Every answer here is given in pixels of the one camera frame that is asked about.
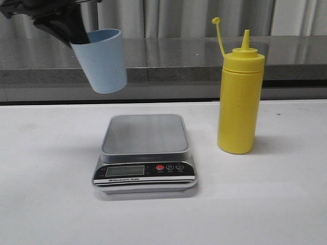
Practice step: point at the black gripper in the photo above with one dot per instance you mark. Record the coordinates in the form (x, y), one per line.
(35, 7)

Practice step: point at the light blue plastic cup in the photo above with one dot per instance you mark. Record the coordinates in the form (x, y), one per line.
(103, 60)

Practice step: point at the yellow squeeze bottle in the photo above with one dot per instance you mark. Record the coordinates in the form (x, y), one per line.
(240, 93)

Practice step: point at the silver digital kitchen scale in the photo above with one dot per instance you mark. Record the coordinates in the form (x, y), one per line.
(145, 153)

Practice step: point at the grey pleated curtain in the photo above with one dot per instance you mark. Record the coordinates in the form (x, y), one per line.
(178, 19)

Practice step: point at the grey stone counter ledge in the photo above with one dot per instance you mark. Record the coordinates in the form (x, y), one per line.
(290, 61)

